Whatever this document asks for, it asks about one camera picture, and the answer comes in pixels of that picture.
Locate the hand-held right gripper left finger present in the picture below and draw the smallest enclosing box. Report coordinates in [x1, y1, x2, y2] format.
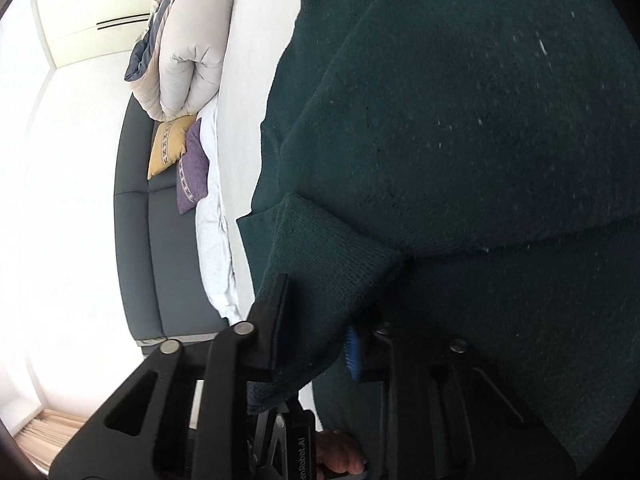
[47, 274, 292, 480]

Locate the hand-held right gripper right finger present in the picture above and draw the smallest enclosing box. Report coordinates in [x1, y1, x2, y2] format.
[344, 309, 577, 480]

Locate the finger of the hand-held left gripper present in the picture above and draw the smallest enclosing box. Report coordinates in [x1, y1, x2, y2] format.
[249, 402, 290, 480]

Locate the dark green knit sweater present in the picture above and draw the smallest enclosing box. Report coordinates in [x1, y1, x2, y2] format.
[236, 0, 640, 472]

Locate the person's left hand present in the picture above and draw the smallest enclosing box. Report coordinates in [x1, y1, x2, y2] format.
[319, 429, 369, 479]

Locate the white pillow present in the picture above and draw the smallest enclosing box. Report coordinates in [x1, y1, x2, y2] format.
[195, 94, 244, 326]

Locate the grey upholstered headboard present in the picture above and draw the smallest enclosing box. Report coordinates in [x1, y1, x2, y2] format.
[114, 92, 232, 347]

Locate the purple patterned pillow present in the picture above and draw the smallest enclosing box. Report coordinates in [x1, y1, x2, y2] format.
[177, 119, 212, 215]

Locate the yellow patterned pillow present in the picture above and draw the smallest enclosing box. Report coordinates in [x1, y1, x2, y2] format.
[147, 115, 199, 181]

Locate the bed with white sheet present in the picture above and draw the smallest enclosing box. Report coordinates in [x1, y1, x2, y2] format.
[195, 0, 307, 327]

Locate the folded beige duvet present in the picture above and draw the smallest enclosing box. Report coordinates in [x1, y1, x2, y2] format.
[132, 0, 237, 122]

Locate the blue grey folded blanket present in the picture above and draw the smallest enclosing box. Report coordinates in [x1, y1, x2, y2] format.
[123, 0, 176, 84]

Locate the cream wardrobe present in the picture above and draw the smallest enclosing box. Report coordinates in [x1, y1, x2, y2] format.
[27, 0, 192, 72]

